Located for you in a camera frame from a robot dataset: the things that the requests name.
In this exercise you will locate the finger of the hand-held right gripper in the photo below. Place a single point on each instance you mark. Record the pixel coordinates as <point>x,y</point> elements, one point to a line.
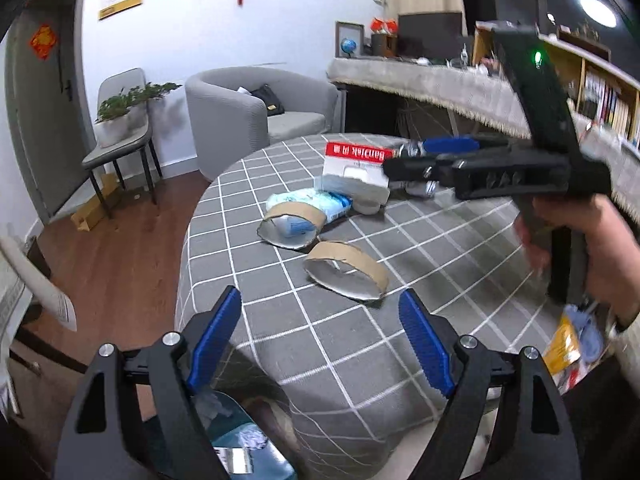
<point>415,169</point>
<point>450,144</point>

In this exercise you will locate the person's right hand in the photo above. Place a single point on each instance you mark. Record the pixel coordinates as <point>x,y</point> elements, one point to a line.
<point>607,245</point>

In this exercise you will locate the red door decoration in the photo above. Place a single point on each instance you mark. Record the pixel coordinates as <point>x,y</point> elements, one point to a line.
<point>42,41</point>

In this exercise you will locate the flat cardboard box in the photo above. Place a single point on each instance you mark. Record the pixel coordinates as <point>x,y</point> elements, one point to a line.
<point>92,210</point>

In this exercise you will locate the black bag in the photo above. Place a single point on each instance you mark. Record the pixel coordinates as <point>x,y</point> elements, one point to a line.
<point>267,100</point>

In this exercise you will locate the grey armchair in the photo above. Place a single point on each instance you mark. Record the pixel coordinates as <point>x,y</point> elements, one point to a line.
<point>225,110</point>

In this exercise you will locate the grey chair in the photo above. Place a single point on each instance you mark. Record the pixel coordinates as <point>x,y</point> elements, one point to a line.
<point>117,152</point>

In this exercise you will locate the grey picture frame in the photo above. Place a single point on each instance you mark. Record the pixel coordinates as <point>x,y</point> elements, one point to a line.
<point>350,29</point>

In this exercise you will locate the pile of crumpled tissues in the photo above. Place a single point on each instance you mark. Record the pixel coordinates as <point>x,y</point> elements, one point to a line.
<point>252,437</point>

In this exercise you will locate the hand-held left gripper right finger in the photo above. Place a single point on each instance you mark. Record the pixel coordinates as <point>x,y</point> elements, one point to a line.
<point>425,347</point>

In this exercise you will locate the light blue packet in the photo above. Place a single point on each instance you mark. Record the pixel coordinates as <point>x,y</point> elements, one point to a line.
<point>590,335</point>

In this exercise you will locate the white red carton box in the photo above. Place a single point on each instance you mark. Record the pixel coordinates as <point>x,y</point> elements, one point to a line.
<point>350,170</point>

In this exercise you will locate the brown wooden box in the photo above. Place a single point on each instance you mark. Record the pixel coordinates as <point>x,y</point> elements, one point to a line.
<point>384,45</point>

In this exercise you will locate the bushy plant in white pot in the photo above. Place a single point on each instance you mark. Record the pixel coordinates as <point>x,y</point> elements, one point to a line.
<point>114,130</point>

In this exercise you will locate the grey fringed table cloth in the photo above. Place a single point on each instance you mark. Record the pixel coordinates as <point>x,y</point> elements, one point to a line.
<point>425,80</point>

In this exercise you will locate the yellow packet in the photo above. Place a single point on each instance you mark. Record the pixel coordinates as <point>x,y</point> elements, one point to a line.
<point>562,345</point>

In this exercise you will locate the black monitor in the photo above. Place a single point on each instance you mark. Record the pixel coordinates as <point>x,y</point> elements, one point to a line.
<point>430,35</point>

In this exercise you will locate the wooden bookshelf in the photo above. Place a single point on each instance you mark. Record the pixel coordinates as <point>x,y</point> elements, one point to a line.
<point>570,60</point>

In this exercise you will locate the teal trash bin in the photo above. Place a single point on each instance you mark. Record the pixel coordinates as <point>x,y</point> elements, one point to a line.
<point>272,465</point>

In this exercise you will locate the long-branched plant in white pot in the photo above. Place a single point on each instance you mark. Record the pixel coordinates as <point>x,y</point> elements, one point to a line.
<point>150,91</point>

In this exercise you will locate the dark grey door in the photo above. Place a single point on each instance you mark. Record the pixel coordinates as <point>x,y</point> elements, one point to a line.
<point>45,125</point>

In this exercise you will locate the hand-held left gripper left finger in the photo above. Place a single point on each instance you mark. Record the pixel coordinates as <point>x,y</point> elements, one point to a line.
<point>215,342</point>

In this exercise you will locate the row of books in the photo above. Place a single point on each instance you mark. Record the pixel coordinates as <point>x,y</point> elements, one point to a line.
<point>610,102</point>

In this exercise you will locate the round ceiling lamp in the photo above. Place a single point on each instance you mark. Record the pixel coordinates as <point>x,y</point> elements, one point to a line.
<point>598,11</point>

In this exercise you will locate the blue white plastic packet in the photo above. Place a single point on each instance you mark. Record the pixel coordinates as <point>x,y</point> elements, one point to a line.
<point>336,202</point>

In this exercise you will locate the small blue globe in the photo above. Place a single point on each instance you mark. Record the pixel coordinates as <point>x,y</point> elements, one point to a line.
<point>348,46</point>

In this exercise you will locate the orange ornaments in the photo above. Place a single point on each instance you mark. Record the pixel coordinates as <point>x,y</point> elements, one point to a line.
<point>384,25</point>

